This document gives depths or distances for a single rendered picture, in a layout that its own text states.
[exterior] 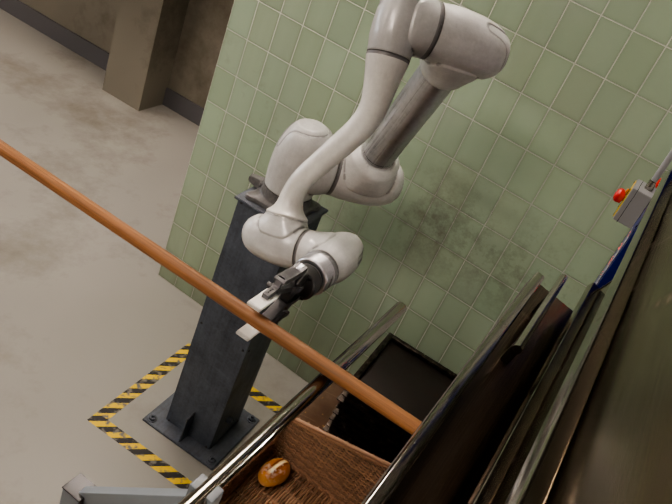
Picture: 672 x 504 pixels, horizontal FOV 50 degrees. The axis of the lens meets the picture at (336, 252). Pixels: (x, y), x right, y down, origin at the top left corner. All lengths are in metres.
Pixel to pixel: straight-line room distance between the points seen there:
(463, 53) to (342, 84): 0.99
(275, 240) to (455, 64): 0.57
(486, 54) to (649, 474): 1.32
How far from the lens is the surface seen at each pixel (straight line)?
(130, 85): 4.80
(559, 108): 2.36
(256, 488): 1.93
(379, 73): 1.63
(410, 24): 1.65
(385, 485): 0.90
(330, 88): 2.64
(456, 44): 1.67
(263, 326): 1.40
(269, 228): 1.68
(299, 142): 2.05
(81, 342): 3.01
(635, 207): 2.02
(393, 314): 1.62
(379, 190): 2.11
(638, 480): 0.49
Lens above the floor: 2.07
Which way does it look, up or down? 31 degrees down
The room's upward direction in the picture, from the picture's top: 23 degrees clockwise
